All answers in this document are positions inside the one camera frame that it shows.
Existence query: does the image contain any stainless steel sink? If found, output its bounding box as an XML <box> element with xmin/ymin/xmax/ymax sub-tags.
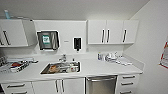
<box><xmin>40</xmin><ymin>61</ymin><xmax>81</xmax><ymax>76</ymax></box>

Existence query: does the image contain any small sink soap pump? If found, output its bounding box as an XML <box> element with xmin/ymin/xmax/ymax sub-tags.
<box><xmin>71</xmin><ymin>57</ymin><xmax>76</xmax><ymax>64</ymax></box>

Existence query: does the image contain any stack of white dishes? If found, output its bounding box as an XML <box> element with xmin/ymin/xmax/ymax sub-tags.
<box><xmin>105</xmin><ymin>52</ymin><xmax>120</xmax><ymax>63</ymax></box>

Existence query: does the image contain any chrome sink faucet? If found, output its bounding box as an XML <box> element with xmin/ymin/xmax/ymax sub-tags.
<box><xmin>59</xmin><ymin>54</ymin><xmax>69</xmax><ymax>63</ymax></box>

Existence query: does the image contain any small wall label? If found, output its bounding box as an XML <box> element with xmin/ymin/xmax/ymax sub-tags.
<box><xmin>63</xmin><ymin>39</ymin><xmax>70</xmax><ymax>44</ymax></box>

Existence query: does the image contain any white lower double-door cabinet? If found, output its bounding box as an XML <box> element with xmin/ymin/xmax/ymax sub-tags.
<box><xmin>31</xmin><ymin>77</ymin><xmax>86</xmax><ymax>94</ymax></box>

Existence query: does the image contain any black wall soap dispenser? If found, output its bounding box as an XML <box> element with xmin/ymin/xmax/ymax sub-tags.
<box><xmin>73</xmin><ymin>36</ymin><xmax>83</xmax><ymax>53</ymax></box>

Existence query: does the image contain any grey paper towel dispenser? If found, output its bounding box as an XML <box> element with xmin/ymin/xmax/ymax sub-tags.
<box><xmin>36</xmin><ymin>30</ymin><xmax>61</xmax><ymax>52</ymax></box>

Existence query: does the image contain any white mug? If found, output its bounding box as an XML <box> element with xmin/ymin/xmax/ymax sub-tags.
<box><xmin>67</xmin><ymin>65</ymin><xmax>78</xmax><ymax>74</ymax></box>

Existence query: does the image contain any wire dish rack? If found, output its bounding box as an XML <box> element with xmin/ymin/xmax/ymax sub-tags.
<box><xmin>0</xmin><ymin>58</ymin><xmax>38</xmax><ymax>74</ymax></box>

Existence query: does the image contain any stainless steel dishwasher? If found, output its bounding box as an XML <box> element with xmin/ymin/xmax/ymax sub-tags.
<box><xmin>85</xmin><ymin>75</ymin><xmax>118</xmax><ymax>94</ymax></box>

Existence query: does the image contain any white wide drawer stack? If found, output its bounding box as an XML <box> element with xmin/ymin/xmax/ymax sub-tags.
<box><xmin>0</xmin><ymin>80</ymin><xmax>34</xmax><ymax>94</ymax></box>

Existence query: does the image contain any orange bowl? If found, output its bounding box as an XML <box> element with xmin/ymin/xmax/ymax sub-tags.
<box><xmin>48</xmin><ymin>65</ymin><xmax>59</xmax><ymax>73</ymax></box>

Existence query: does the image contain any white upper cabinet wide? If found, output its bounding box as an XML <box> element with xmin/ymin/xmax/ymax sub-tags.
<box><xmin>87</xmin><ymin>19</ymin><xmax>140</xmax><ymax>45</ymax></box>

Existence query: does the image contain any white bottle blue label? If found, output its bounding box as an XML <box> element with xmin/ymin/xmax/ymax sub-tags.
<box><xmin>97</xmin><ymin>52</ymin><xmax>104</xmax><ymax>62</ymax></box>

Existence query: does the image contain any red wall poster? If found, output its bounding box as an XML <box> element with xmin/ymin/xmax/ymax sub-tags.
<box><xmin>158</xmin><ymin>40</ymin><xmax>168</xmax><ymax>70</ymax></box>

